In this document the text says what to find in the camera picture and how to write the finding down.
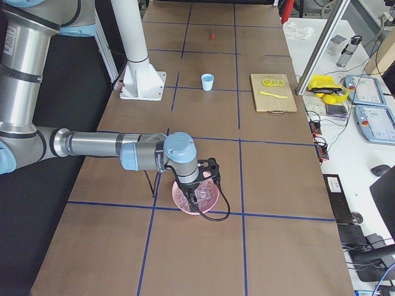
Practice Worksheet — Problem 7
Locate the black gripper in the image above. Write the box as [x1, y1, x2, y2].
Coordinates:
[177, 183, 199, 211]

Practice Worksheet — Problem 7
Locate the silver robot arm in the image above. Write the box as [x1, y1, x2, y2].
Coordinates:
[1, 1, 203, 212]

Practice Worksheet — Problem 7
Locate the light blue paper cup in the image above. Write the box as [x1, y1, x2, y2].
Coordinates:
[201, 73, 214, 91]

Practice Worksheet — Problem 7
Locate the pink bowl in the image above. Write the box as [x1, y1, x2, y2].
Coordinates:
[172, 180, 220, 215]

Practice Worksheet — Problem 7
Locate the wooden cutting board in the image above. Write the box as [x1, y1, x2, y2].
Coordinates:
[250, 73, 297, 113]

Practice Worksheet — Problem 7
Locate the yellow plastic knife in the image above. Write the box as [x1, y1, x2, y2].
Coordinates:
[259, 91, 288, 99]

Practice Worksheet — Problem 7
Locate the yellow cloth bag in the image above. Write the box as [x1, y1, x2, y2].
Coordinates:
[307, 75, 349, 105]

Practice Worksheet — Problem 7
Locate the black computer mouse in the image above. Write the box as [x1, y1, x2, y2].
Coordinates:
[370, 165, 391, 177]

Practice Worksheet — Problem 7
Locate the black computer monitor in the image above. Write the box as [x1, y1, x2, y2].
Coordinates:
[370, 173, 394, 224]

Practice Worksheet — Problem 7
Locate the clear plastic wrap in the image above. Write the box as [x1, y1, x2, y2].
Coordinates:
[283, 22, 315, 41]

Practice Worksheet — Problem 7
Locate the lower blue teach pendant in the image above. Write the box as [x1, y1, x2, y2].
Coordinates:
[355, 105, 394, 145]

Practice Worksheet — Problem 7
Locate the blue teach pendant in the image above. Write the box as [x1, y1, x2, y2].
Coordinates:
[355, 105, 394, 145]
[344, 75, 386, 106]

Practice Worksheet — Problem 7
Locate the upper blue teach pendant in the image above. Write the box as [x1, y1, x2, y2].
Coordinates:
[344, 75, 386, 106]

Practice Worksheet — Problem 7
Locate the grey water bottle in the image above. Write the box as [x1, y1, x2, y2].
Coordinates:
[336, 35, 362, 68]

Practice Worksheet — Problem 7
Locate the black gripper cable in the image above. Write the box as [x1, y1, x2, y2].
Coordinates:
[197, 180, 231, 223]

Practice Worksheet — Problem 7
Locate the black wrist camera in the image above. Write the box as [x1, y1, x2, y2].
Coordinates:
[196, 157, 221, 185]

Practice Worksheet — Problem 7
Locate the white pedestal column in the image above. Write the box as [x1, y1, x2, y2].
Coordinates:
[111, 0, 167, 101]

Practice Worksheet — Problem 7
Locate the aluminium frame post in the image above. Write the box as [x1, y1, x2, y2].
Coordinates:
[295, 0, 350, 96]

